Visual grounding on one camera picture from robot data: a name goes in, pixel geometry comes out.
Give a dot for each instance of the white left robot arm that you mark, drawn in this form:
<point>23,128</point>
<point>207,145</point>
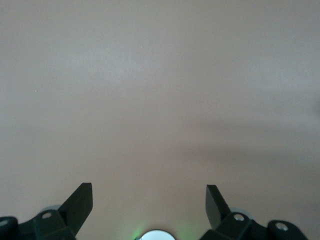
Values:
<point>157,236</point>

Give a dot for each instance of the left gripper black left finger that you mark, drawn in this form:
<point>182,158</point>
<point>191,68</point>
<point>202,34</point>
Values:
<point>75,212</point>

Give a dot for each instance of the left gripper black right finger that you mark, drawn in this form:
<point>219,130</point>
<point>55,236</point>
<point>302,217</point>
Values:
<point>217,212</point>

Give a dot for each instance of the brown table mat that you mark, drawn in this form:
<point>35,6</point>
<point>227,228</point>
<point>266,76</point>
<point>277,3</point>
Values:
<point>160,100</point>

